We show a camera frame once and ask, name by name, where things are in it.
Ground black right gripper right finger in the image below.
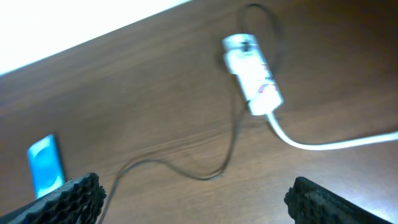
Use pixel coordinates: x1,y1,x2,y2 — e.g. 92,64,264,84
284,177,390,224

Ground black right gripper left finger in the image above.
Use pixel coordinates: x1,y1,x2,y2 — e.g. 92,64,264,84
1,172,106,224

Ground black charging cable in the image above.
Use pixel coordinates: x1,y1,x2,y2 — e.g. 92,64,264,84
98,2,284,224

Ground blue smartphone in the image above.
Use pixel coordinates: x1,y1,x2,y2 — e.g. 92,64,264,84
27,134,65,199

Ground white power strip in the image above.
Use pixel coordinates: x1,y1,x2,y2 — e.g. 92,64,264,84
223,34,284,116

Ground white power strip cord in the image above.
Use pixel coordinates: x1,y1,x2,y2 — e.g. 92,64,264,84
266,111,398,152

